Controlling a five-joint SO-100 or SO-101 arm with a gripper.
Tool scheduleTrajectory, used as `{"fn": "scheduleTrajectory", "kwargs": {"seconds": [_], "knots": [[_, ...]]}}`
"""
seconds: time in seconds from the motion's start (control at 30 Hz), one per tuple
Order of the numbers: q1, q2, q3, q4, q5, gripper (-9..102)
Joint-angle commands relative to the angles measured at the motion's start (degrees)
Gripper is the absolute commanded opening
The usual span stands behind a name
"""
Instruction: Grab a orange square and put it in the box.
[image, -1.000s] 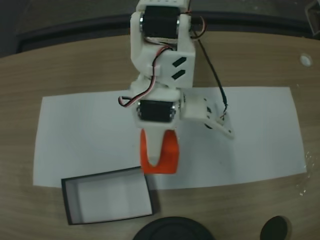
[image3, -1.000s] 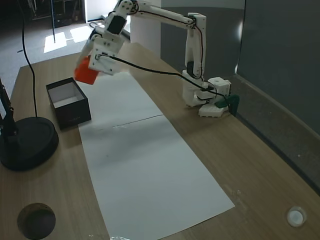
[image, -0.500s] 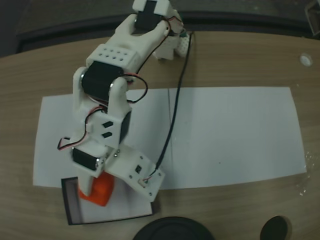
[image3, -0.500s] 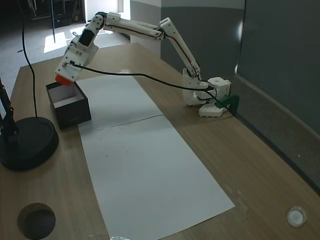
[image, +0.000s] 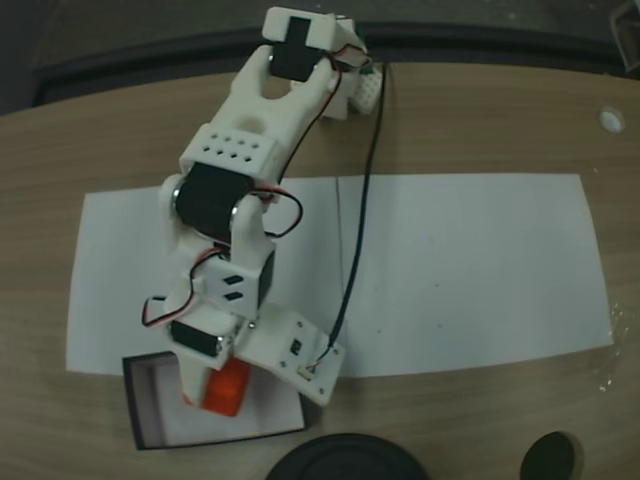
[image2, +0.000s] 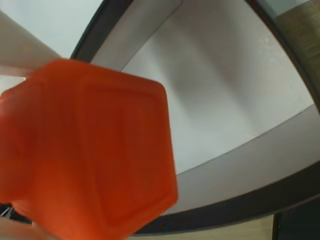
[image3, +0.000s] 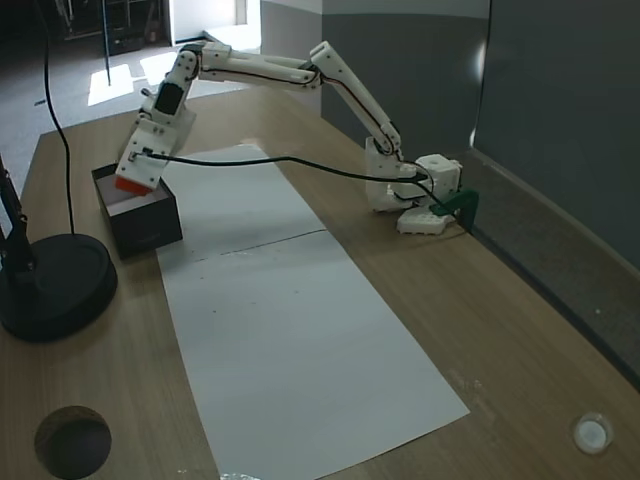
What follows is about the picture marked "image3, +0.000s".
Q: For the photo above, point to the orange cube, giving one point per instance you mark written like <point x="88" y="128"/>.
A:
<point x="131" y="187"/>

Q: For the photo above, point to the dark brown open box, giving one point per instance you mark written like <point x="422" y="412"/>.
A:
<point x="145" y="230"/>

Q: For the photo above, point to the thin dark vertical pole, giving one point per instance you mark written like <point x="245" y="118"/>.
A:
<point x="106" y="45"/>

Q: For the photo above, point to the white paper sheet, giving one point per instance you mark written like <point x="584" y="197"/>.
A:
<point x="240" y="210"/>
<point x="300" y="350"/>

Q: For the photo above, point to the black stand pole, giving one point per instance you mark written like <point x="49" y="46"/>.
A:
<point x="17" y="235"/>

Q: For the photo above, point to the black round stand base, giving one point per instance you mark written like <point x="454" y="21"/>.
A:
<point x="60" y="290"/>

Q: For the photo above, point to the green table clamp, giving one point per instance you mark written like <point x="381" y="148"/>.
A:
<point x="457" y="202"/>

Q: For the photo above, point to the small white round cap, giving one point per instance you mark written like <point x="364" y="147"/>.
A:
<point x="592" y="433"/>

